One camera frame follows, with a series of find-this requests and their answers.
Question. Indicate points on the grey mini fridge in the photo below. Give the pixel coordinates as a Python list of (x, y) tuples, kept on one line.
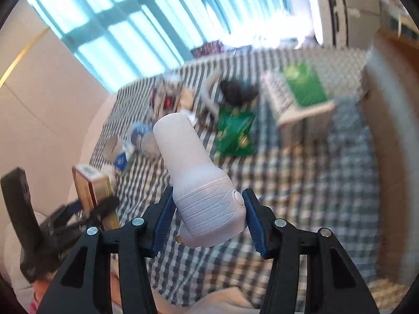
[(363, 21)]

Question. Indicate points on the white suitcase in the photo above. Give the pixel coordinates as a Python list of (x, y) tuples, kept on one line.
[(329, 21)]

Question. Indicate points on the white curved tube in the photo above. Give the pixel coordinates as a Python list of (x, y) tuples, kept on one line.
[(211, 105)]

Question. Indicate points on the gold cardboard box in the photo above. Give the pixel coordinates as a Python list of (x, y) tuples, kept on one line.
[(95, 194)]

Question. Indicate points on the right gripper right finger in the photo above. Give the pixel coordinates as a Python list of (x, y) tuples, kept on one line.
[(334, 284)]

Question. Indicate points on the blue tissue packet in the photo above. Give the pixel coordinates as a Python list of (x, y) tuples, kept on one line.
[(124, 160)]

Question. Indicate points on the white handheld device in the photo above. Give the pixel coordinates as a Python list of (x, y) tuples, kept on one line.
[(211, 209)]

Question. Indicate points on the patterned bag on floor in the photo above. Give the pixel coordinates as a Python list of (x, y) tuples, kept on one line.
[(207, 49)]

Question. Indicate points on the beige cloth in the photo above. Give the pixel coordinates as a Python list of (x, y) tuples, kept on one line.
[(187, 97)]

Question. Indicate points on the teal curtain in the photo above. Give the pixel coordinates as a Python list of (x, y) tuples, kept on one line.
[(119, 41)]

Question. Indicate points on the checkered bed sheet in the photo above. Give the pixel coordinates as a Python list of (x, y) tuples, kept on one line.
[(328, 183)]

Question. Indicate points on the green white medicine box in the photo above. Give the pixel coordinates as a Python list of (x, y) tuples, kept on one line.
[(295, 93)]

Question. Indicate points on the white tape roll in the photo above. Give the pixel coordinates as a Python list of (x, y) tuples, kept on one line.
[(112, 148)]

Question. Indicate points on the black pouch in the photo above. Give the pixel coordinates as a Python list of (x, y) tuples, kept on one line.
[(237, 93)]

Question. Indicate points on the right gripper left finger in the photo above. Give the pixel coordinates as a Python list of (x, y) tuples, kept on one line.
[(82, 284)]

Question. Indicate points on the person hand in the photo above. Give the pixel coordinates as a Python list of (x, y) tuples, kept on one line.
[(40, 287)]

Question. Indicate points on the green snack packet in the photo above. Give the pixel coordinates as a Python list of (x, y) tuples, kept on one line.
[(233, 132)]

